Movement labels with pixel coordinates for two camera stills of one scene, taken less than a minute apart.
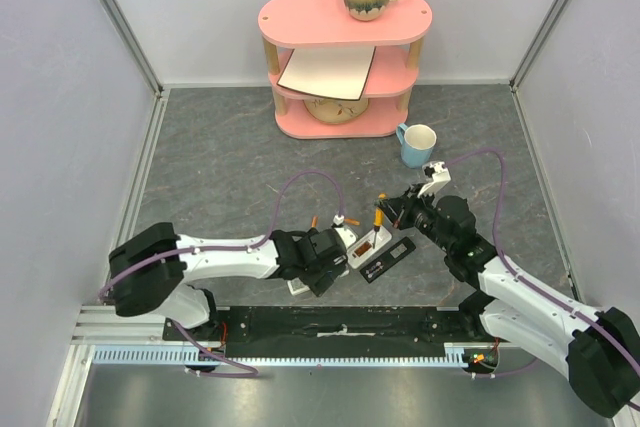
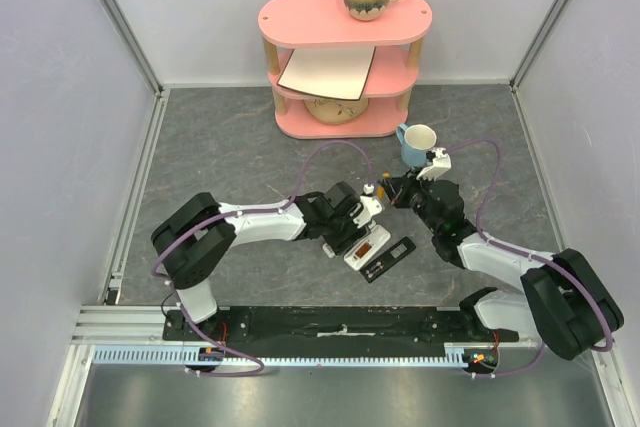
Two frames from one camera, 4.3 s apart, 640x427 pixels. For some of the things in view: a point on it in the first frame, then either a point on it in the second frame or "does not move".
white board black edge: (337, 73) does not move
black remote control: (388, 259) does not move
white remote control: (362, 248) does not move
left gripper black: (320, 281) to (351, 237)
